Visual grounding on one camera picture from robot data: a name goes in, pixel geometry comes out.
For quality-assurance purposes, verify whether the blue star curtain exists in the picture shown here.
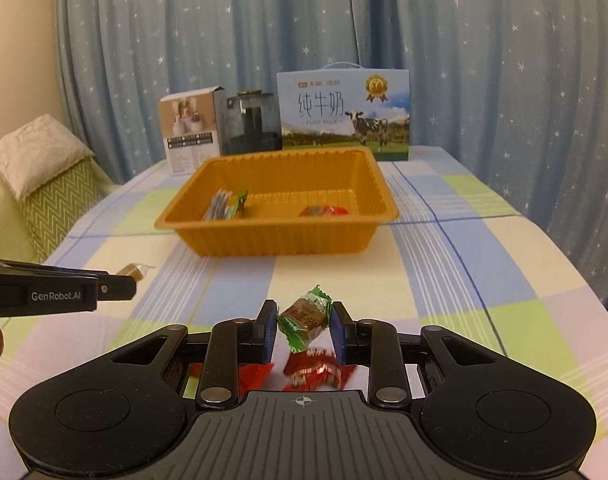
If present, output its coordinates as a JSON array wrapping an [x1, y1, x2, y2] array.
[[54, 0, 608, 331]]

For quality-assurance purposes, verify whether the orange plastic tray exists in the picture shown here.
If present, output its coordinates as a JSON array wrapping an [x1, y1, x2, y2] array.
[[154, 146, 401, 257]]

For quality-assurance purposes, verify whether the blue milk carton box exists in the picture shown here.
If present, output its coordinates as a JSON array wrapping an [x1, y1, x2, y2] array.
[[276, 62, 412, 162]]

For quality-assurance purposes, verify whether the red pastry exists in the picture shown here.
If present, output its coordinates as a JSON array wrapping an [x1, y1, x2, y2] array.
[[238, 361, 275, 395]]

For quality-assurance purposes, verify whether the red snack packet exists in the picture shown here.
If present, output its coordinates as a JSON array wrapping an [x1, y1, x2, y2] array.
[[282, 346, 359, 392]]

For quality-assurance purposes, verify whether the white pillow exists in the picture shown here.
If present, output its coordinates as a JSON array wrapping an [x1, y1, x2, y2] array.
[[0, 114, 96, 201]]

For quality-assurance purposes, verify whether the green brown candy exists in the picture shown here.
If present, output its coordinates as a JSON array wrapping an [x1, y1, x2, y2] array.
[[276, 285, 333, 356]]

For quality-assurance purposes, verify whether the clear brown candy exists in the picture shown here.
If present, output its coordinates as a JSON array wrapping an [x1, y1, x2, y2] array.
[[115, 262, 157, 285]]

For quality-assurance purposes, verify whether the white product box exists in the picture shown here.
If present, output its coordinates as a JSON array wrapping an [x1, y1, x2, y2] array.
[[158, 86, 228, 176]]

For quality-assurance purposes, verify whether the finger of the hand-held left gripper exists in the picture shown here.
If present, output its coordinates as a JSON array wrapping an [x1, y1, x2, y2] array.
[[59, 265, 138, 303]]

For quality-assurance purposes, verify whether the pale green sofa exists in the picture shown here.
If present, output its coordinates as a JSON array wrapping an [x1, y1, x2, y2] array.
[[0, 160, 125, 266]]

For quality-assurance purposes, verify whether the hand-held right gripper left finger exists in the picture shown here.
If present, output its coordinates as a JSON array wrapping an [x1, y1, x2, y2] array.
[[101, 299, 278, 404]]

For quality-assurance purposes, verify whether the clear packet of dark snack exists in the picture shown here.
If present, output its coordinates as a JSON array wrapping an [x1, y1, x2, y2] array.
[[202, 189, 235, 221]]

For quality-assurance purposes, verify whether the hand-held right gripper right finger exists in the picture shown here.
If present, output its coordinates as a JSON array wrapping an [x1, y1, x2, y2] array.
[[331, 301, 507, 404]]

